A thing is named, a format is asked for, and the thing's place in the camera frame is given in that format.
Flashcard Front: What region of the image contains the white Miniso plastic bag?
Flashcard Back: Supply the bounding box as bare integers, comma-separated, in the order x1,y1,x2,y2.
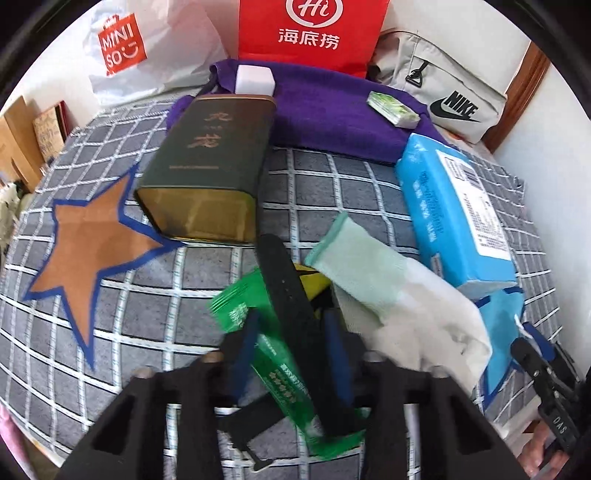
84,1,228,107

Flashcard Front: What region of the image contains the person's right hand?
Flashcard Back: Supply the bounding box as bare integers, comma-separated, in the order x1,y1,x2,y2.
517,422,570,480

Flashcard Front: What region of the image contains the red paper shopping bag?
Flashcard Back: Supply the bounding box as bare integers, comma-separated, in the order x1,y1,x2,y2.
238,0,389,78

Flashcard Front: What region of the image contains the purple towel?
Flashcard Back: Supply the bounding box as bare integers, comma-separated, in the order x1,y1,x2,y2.
164,60,442,165

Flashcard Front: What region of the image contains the brown patterned book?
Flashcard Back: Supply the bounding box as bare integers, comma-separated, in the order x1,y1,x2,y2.
33,101,71,163

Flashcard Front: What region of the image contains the wooden door frame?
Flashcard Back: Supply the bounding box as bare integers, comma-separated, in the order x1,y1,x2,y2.
483,42,551,153

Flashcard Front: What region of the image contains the dark green tin box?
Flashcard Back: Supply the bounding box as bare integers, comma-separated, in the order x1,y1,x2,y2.
134,94,276,244

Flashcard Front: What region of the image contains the white sponge block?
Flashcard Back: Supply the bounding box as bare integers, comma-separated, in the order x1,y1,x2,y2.
235,65,276,97

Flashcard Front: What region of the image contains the black watch strap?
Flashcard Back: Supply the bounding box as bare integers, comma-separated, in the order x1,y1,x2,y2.
216,233,366,474

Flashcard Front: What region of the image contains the grey checkered cloth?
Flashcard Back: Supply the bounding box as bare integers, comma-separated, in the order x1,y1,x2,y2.
1,100,562,479

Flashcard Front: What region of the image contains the green sachet packet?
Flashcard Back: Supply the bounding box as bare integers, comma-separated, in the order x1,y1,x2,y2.
211,268,363,460

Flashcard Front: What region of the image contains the blue tissue pack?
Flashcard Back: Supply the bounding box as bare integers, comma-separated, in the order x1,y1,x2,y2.
394,133,517,300

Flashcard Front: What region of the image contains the green pocket tissue pack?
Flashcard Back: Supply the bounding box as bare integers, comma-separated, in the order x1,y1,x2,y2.
367,91,421,130

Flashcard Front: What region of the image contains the grey Nike waist bag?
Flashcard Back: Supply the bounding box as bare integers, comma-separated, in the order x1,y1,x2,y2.
373,31,507,144

